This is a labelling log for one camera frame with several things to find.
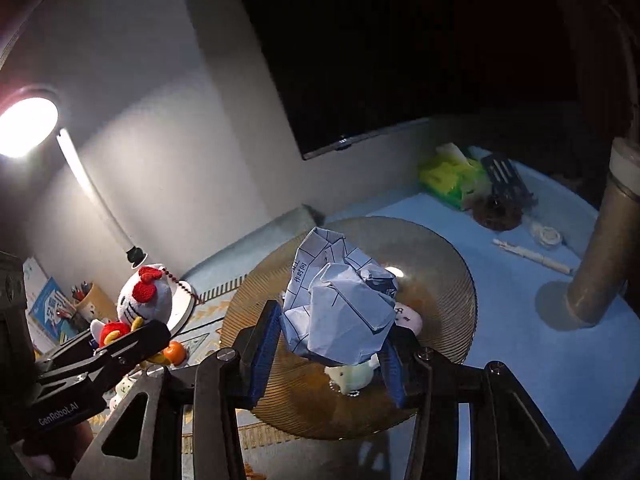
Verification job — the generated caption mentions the tan cylindrical post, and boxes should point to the tan cylindrical post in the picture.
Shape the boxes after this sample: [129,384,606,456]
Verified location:
[565,137,640,332]

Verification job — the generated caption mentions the brown hair scrunchie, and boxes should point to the brown hair scrunchie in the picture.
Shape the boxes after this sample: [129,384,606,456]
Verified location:
[472,192,526,233]

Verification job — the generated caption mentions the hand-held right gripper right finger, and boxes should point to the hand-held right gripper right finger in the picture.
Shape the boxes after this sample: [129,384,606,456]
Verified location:
[381,332,577,480]

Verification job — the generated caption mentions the white cat plush toy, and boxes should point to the white cat plush toy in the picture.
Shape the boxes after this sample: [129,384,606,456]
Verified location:
[90,266,206,356]

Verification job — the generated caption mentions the dark flat monitor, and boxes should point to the dark flat monitor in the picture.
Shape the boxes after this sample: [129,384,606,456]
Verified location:
[225,0,578,161]

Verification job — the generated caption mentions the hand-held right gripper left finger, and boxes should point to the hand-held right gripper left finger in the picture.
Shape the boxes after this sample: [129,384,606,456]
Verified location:
[75,300,286,480]

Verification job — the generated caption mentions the small orange fruit toy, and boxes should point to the small orange fruit toy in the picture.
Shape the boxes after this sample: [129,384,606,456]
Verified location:
[162,341,189,365]

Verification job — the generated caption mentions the white desk lamp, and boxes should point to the white desk lamp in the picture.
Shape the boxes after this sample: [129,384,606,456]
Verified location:
[0,85,201,337]

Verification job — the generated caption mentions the printed paper ball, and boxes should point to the printed paper ball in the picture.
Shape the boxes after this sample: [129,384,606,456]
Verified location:
[280,226,400,367]

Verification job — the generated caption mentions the small white figure toy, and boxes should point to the small white figure toy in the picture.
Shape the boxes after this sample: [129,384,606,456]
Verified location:
[107,375,138,411]

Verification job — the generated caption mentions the white pen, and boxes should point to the white pen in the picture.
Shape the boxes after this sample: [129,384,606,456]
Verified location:
[492,238,576,276]

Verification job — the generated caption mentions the bamboo pen holder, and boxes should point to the bamboo pen holder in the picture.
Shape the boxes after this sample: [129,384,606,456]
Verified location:
[72,282,119,322]

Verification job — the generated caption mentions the woven basket with paper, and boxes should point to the woven basket with paper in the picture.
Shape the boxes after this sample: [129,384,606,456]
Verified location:
[220,216,477,441]

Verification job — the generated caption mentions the person's left hand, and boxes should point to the person's left hand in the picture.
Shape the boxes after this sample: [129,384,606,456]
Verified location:
[30,421,97,479]

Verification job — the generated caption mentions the small pale animal toy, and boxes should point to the small pale animal toy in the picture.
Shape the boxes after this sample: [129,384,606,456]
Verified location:
[324,355,381,397]

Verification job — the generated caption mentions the green tissue pack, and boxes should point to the green tissue pack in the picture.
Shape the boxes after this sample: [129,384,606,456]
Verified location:
[419,142,493,211]

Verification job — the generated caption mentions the row of upright books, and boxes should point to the row of upright books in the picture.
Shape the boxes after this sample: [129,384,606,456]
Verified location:
[21,255,78,353]

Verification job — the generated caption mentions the small white round lid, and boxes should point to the small white round lid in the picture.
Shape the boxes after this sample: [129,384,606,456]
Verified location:
[530,222,566,252]

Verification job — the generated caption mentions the pink white round toy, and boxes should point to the pink white round toy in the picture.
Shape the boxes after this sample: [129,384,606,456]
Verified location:
[395,302,424,334]

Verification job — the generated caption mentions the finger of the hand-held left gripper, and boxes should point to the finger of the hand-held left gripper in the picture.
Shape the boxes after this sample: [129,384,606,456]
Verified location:
[36,320,172,387]

